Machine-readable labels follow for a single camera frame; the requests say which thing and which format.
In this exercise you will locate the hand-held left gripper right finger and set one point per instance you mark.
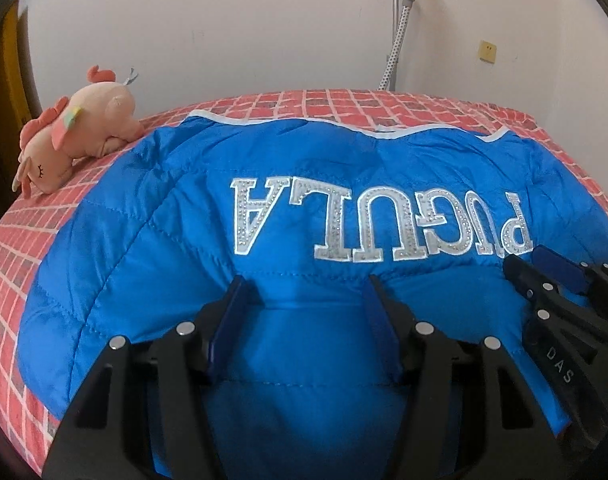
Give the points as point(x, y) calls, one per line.
point(384, 325)

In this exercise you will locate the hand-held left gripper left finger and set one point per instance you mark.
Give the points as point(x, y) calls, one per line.
point(226, 320)

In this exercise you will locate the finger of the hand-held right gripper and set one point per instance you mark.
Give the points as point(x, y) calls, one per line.
point(559, 267)
point(529, 280)

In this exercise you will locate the blue quilted jacket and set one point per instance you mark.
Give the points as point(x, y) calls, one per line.
point(159, 235)

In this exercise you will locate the red checked bed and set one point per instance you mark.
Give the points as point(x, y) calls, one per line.
point(34, 220)

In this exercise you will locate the pink plush toy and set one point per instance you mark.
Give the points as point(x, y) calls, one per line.
point(84, 120)

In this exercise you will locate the wooden door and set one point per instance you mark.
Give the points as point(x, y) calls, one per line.
point(11, 60)

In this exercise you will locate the yellowed wall socket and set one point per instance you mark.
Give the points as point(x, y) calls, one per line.
point(488, 51)

